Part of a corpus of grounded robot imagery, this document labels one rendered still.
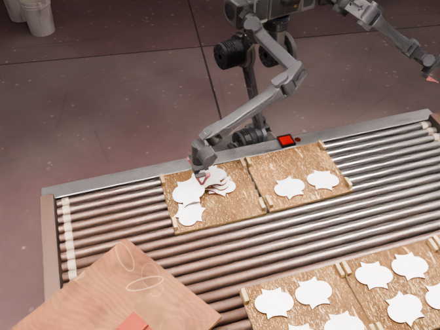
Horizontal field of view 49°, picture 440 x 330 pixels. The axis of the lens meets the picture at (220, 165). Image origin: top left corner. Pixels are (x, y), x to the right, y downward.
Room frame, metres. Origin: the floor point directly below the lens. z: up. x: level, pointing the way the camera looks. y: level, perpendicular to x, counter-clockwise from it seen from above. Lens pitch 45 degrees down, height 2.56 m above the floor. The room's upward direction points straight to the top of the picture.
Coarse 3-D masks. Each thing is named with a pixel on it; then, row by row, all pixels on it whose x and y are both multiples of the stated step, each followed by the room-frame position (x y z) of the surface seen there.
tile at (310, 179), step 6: (312, 174) 1.57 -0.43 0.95; (318, 174) 1.57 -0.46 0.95; (324, 174) 1.57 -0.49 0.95; (330, 174) 1.57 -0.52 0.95; (312, 180) 1.53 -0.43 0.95; (318, 180) 1.53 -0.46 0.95; (324, 180) 1.53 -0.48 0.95; (330, 180) 1.53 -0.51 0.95; (336, 180) 1.53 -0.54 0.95; (318, 186) 1.50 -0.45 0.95; (324, 186) 1.50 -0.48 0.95; (330, 186) 1.50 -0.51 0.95; (336, 186) 1.50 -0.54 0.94
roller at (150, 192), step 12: (408, 132) 1.91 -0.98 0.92; (420, 132) 1.91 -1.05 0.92; (432, 132) 1.91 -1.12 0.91; (360, 144) 1.81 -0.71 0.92; (372, 144) 1.82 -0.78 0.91; (384, 144) 1.83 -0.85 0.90; (132, 192) 1.48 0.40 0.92; (144, 192) 1.48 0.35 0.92; (156, 192) 1.49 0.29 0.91; (84, 204) 1.41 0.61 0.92; (96, 204) 1.41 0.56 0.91; (108, 204) 1.42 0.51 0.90
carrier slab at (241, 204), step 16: (176, 176) 1.57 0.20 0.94; (240, 176) 1.57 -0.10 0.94; (208, 192) 1.46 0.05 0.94; (240, 192) 1.46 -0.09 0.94; (256, 192) 1.46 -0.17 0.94; (176, 208) 1.37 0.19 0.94; (208, 208) 1.37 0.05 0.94; (224, 208) 1.37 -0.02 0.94; (240, 208) 1.37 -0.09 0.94; (256, 208) 1.37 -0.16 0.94; (208, 224) 1.28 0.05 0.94; (224, 224) 1.29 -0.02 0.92
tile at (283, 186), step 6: (282, 180) 1.53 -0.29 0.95; (288, 180) 1.53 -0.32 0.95; (294, 180) 1.53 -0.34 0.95; (300, 180) 1.53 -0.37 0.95; (276, 186) 1.50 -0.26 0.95; (282, 186) 1.50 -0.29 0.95; (288, 186) 1.50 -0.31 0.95; (294, 186) 1.50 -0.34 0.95; (300, 186) 1.50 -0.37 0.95; (276, 192) 1.45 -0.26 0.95; (282, 192) 1.45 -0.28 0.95; (288, 192) 1.46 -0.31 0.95; (294, 192) 1.46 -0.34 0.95; (300, 192) 1.46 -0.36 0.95; (288, 198) 1.42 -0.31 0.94
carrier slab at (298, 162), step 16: (256, 160) 1.67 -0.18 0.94; (272, 160) 1.67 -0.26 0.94; (288, 160) 1.67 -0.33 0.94; (304, 160) 1.67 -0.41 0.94; (320, 160) 1.67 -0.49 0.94; (256, 176) 1.57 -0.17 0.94; (272, 176) 1.57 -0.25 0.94; (288, 176) 1.57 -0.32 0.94; (304, 176) 1.57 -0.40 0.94; (272, 192) 1.46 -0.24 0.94; (304, 192) 1.46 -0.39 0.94; (320, 192) 1.46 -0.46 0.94; (336, 192) 1.46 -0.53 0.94; (272, 208) 1.37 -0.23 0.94; (288, 208) 1.38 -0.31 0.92
